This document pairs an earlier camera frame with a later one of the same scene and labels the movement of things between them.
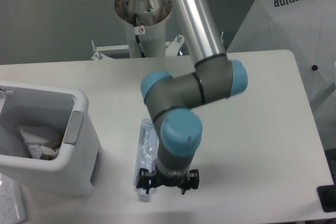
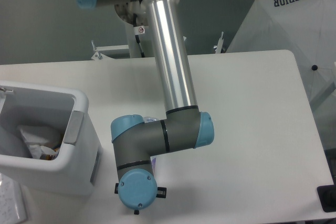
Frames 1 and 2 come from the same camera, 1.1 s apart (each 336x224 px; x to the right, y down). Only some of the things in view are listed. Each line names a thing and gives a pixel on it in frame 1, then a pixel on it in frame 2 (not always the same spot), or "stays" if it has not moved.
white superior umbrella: [300, 18] stays
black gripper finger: [193, 178] -> [161, 192]
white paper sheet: [12, 207] stays
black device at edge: [327, 196] stays
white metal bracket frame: [98, 54] stays
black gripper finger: [144, 181] -> [116, 188]
